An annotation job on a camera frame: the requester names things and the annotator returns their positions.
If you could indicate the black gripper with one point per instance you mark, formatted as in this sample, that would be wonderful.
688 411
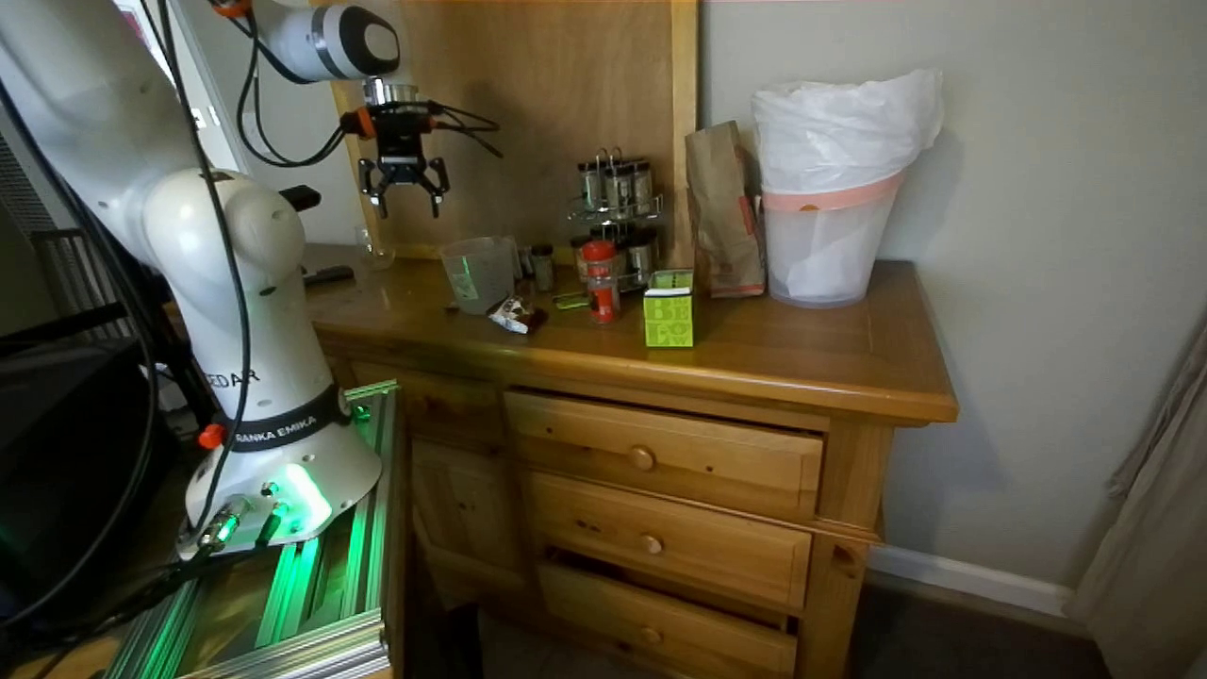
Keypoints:
397 128

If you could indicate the clear plastic measuring jug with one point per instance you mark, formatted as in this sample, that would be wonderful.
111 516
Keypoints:
480 274

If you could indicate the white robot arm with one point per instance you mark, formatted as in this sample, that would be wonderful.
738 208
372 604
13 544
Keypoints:
228 246

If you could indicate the small dark object behind jug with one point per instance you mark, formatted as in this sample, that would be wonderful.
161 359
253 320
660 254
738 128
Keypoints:
519 318

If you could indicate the red lid spice bottle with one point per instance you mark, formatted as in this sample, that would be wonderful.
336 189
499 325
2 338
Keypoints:
600 280

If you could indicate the chrome spice rack with jars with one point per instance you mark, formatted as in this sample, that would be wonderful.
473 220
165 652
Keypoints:
615 202

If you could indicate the green cardboard box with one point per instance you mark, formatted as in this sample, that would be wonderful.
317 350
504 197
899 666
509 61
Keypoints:
669 311

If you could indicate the brown paper bag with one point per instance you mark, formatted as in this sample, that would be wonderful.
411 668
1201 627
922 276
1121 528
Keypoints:
724 232

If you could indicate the wooden dresser with drawers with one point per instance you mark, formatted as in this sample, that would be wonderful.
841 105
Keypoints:
700 509

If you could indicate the white bin with bag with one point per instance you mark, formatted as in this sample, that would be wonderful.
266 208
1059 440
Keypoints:
832 163

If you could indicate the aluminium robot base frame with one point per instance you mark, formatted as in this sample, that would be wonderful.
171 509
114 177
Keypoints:
298 611

